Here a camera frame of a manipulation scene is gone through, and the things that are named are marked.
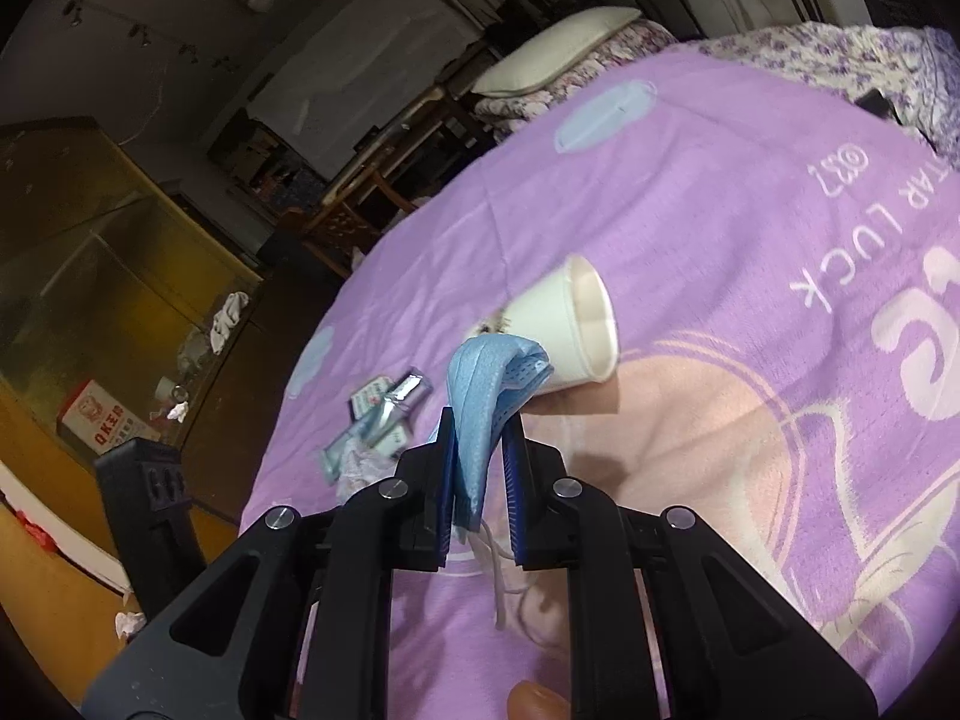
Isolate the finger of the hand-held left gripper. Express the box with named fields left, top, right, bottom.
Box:
left=94, top=441, right=207, bottom=620

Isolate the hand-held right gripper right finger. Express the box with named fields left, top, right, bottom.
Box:
left=501, top=412, right=878, bottom=720

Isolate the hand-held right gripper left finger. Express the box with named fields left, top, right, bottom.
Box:
left=81, top=406, right=460, bottom=720

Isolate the blue face mask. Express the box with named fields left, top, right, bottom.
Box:
left=420, top=336, right=556, bottom=631

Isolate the silver foil wrapper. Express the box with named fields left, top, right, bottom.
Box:
left=349, top=369, right=434, bottom=440

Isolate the white printed paper cup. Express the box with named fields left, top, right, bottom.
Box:
left=465, top=255, right=622, bottom=395

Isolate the person's right hand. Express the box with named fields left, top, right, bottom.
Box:
left=506, top=681, right=567, bottom=720

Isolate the white flat board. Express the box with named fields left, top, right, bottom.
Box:
left=0, top=457, right=128, bottom=593

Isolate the red white box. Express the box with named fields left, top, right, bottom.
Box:
left=58, top=379, right=162, bottom=458

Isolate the white cloth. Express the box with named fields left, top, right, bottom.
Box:
left=208, top=291, right=250, bottom=353

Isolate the purple printed blanket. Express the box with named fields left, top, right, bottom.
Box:
left=240, top=37, right=960, bottom=720

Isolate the dark wooden chair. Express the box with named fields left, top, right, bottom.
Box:
left=281, top=142, right=496, bottom=278

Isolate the wooden glass cabinet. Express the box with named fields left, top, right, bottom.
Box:
left=0, top=116, right=361, bottom=563

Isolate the dark wooden shelf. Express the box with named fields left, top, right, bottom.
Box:
left=206, top=109, right=331, bottom=211

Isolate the white covered board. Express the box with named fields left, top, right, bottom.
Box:
left=247, top=0, right=481, bottom=181

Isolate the white pillow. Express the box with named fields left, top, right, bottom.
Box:
left=474, top=6, right=644, bottom=97

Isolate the folded floral quilt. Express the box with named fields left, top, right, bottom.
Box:
left=472, top=21, right=676, bottom=121

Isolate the black flat device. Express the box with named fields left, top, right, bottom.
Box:
left=855, top=88, right=901, bottom=121

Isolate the floral bed sheet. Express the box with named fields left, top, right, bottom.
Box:
left=701, top=21, right=960, bottom=147

